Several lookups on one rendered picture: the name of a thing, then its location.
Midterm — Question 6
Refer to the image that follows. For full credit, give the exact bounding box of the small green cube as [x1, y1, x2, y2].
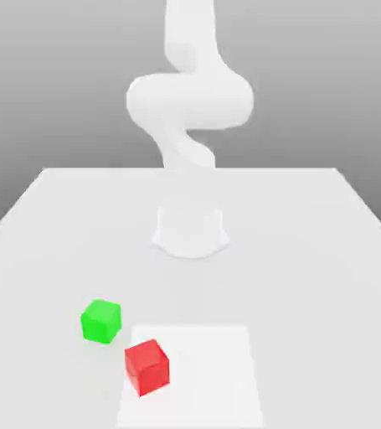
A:
[80, 298, 123, 345]

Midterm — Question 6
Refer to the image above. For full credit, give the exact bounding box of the small red cube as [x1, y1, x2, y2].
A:
[123, 338, 171, 398]

